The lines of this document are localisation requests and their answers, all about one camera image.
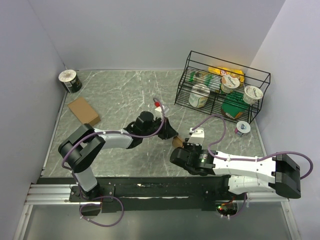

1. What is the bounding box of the white green cup lower shelf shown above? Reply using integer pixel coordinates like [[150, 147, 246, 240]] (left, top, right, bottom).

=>
[[189, 83, 210, 108]]

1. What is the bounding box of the green white packet in rack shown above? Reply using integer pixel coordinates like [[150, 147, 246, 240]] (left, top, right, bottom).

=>
[[188, 71, 221, 91]]

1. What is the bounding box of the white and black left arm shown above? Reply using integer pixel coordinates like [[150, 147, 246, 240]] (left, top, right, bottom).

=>
[[58, 111, 178, 201]]

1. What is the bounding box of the dark green noodle cup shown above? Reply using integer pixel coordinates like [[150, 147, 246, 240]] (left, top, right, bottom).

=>
[[58, 69, 82, 93]]

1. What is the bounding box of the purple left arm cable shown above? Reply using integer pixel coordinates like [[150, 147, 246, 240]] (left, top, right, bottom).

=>
[[61, 97, 168, 228]]

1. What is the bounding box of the brown cardboard box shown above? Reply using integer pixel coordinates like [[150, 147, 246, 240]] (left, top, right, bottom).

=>
[[67, 97, 101, 127], [172, 135, 184, 148]]

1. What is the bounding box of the black wire rack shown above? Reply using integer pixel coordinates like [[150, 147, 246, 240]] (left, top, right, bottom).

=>
[[174, 50, 271, 123]]

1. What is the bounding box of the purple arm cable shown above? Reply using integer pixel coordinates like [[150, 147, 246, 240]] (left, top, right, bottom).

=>
[[61, 97, 168, 228], [192, 114, 314, 221]]

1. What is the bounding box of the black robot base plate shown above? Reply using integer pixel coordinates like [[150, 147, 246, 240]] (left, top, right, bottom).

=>
[[37, 175, 245, 213]]

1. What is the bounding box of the yellow snack bag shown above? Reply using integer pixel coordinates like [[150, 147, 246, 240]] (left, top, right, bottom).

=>
[[208, 66, 245, 84]]

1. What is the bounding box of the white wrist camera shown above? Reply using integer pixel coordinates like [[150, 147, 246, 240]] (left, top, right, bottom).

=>
[[187, 127, 205, 145], [153, 100, 170, 118]]

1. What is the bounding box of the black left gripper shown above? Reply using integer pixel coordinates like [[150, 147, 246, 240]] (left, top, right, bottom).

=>
[[142, 116, 179, 140]]

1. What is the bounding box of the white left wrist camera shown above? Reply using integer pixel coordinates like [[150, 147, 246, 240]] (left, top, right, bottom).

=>
[[153, 100, 170, 118]]

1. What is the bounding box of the yogurt cup upper right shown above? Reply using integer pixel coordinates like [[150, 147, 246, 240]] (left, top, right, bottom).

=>
[[243, 85, 264, 105]]

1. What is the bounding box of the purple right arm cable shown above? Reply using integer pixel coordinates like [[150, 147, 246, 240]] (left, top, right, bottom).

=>
[[192, 114, 314, 221]]

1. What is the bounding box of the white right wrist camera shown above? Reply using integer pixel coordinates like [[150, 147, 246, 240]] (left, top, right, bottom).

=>
[[187, 127, 205, 145]]

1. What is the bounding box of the yogurt cup upper middle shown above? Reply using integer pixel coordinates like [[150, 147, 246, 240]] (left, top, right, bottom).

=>
[[221, 74, 240, 94]]

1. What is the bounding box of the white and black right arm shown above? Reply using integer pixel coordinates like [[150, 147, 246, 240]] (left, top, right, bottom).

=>
[[169, 142, 301, 200]]

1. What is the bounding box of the aluminium frame rail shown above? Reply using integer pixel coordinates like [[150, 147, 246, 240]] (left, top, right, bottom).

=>
[[24, 184, 289, 205]]

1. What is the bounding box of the purple yogurt cup on table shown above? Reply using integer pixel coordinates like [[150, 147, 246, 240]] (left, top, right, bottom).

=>
[[234, 120, 251, 137]]

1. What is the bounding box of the folded brown cardboard box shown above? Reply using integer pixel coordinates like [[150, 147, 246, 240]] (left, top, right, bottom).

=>
[[67, 97, 101, 127]]

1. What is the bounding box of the green snack packet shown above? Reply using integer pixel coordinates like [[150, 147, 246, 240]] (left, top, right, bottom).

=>
[[220, 91, 250, 120]]

